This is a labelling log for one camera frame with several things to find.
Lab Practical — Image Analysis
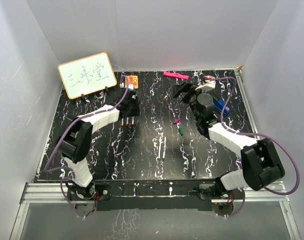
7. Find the orange card pack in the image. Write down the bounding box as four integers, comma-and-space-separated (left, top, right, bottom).
124, 75, 139, 89

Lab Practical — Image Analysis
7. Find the purple white pen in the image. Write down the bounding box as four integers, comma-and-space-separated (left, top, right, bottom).
157, 136, 163, 161

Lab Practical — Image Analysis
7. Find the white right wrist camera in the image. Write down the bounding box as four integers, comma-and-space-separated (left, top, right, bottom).
195, 75, 216, 93

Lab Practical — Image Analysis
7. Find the pink plastic clip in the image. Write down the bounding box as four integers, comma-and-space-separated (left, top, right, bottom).
163, 71, 189, 80

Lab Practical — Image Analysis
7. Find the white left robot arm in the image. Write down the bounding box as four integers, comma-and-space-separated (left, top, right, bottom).
57, 84, 140, 200

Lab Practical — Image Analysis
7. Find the green pen cap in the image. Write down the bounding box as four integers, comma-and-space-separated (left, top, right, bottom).
178, 127, 184, 136

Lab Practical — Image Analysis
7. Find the green tipped white pen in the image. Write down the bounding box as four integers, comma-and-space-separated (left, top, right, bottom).
162, 136, 167, 161

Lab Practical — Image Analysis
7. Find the blue plastic clip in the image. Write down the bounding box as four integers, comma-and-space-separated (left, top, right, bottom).
213, 99, 230, 116

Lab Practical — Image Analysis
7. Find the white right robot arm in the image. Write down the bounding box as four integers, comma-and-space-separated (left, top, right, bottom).
172, 80, 285, 199

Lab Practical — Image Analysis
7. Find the small whiteboard with writing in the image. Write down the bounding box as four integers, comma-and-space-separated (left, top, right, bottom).
57, 52, 117, 100

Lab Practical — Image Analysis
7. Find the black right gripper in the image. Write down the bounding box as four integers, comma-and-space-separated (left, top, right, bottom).
172, 81, 209, 122

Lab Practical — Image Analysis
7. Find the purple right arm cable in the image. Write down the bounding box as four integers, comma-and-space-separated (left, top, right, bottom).
206, 76, 301, 217

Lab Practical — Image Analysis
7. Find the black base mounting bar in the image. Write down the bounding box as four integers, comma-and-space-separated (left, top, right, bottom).
66, 178, 235, 212

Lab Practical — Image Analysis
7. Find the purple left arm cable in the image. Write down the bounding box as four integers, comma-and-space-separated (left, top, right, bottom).
44, 75, 130, 219

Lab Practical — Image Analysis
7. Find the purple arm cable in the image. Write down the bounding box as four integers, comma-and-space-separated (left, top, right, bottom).
44, 75, 130, 219
206, 76, 301, 217

